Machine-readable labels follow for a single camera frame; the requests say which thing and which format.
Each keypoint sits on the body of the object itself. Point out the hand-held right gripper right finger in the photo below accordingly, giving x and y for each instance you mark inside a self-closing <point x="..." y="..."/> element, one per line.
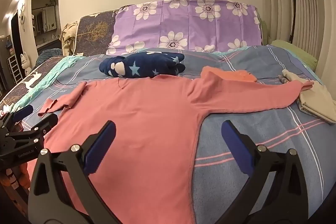
<point x="236" y="142"/>

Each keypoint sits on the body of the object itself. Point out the orange folded cloth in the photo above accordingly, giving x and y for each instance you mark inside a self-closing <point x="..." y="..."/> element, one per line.
<point x="236" y="76"/>

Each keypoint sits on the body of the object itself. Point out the beige hanging clothes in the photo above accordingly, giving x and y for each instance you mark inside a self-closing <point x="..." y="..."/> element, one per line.
<point x="68" y="37"/>

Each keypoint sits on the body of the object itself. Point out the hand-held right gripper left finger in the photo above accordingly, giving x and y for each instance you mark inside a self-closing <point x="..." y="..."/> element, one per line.
<point x="101" y="141"/>

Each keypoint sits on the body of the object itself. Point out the grey knitted blanket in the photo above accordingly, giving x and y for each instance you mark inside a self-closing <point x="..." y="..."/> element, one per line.
<point x="48" y="54"/>

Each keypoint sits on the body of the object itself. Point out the purple floral sheet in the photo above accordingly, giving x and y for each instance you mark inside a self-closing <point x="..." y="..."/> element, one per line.
<point x="183" y="24"/>

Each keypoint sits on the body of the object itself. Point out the navy star-print cloth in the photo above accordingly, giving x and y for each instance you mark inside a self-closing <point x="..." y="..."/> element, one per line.
<point x="141" y="65"/>

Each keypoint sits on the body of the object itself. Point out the dark tree-print cushion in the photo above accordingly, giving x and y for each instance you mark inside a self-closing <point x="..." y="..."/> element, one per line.
<point x="92" y="32"/>

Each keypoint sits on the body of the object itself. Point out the pink long-sleeve shirt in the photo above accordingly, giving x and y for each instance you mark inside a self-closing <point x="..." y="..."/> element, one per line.
<point x="136" y="113"/>

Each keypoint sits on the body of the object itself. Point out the orange patterned cloth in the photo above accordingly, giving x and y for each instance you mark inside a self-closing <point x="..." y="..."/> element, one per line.
<point x="14" y="178"/>

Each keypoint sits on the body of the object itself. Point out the dark deer-print mattress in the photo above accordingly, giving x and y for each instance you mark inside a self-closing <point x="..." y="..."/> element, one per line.
<point x="23" y="87"/>

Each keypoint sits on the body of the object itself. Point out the green cloth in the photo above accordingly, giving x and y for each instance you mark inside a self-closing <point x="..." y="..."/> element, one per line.
<point x="296" y="52"/>

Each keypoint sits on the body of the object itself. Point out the blue plaid blanket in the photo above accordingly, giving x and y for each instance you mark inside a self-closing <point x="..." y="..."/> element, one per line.
<point x="249" y="124"/>

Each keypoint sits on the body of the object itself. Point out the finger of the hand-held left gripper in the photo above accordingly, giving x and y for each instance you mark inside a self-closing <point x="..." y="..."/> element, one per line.
<point x="23" y="111"/>
<point x="48" y="123"/>

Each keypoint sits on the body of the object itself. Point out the beige folded cloth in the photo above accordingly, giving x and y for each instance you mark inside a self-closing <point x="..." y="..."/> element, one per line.
<point x="316" y="100"/>

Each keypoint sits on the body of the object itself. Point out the white cat figurine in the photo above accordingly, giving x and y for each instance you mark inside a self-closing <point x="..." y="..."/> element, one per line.
<point x="26" y="64"/>

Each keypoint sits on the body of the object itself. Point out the white pleated curtain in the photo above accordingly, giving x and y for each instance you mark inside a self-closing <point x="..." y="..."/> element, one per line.
<point x="315" y="3"/>

